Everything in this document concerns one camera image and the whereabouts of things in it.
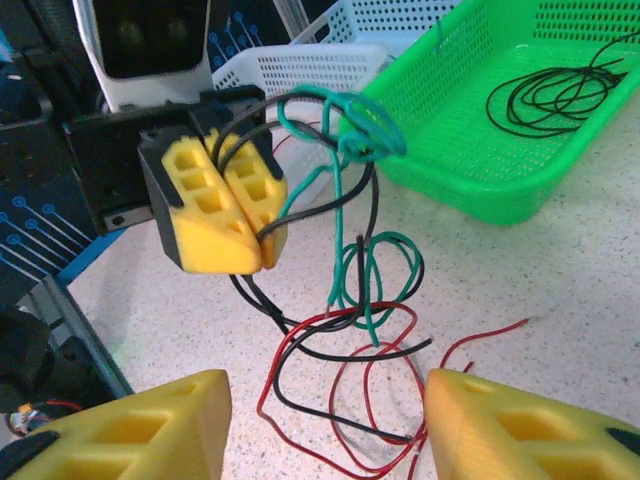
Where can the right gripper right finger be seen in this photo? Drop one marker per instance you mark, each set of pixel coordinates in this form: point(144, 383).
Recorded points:
point(500, 430)

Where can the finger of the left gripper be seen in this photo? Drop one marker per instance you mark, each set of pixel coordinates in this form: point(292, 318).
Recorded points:
point(260, 200)
point(205, 240)

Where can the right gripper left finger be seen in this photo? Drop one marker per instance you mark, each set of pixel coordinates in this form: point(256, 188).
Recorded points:
point(150, 440)

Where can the green plastic basket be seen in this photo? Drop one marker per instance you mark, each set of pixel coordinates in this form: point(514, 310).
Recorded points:
point(450, 165)

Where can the small pale perforated basket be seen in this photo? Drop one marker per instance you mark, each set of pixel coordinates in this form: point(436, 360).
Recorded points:
point(380, 20)

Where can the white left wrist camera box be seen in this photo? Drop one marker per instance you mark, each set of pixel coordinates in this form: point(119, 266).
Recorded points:
point(150, 90)

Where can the aluminium frame post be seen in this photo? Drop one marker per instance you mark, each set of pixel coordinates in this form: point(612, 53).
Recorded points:
point(295, 17)

